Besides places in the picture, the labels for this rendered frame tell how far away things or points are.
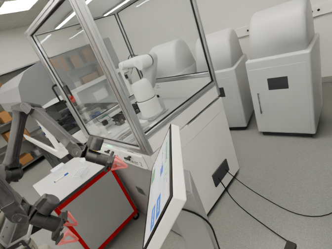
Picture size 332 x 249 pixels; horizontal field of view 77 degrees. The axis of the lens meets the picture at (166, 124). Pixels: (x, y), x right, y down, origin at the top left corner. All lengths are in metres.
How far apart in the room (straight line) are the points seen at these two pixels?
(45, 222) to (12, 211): 0.13
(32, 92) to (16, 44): 3.77
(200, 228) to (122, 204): 1.29
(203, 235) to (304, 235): 1.05
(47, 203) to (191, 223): 0.60
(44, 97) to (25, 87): 0.18
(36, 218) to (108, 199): 1.17
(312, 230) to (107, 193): 1.67
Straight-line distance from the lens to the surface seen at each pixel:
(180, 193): 0.68
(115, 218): 2.24
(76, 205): 2.00
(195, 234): 1.09
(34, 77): 2.48
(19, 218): 1.01
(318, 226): 2.05
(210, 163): 1.96
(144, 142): 1.35
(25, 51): 6.17
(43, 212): 1.01
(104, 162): 1.07
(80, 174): 2.01
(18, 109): 1.36
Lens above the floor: 1.63
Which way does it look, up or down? 23 degrees down
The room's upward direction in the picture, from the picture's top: 22 degrees counter-clockwise
